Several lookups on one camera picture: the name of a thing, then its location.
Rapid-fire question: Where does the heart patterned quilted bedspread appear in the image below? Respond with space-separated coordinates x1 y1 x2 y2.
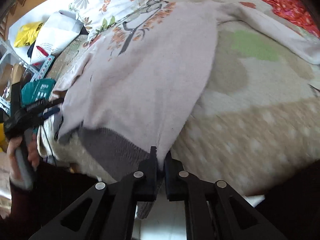
36 0 320 198

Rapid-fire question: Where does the yellow plastic bag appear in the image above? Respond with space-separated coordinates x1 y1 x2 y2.
14 21 44 48

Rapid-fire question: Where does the white plastic package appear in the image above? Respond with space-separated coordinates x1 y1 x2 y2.
30 10 84 64

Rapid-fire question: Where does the pale pink knit sweater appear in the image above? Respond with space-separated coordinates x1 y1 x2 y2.
37 2 320 220

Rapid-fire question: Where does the dotted blue paper strip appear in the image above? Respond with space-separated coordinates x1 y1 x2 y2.
30 55 55 82

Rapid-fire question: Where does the white floral pillow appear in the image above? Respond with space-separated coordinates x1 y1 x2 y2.
69 0 159 41

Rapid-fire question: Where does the teal printed bag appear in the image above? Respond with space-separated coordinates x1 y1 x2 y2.
21 79 56 107

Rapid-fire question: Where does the person's left hand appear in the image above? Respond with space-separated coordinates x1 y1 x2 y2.
7 129 40 188

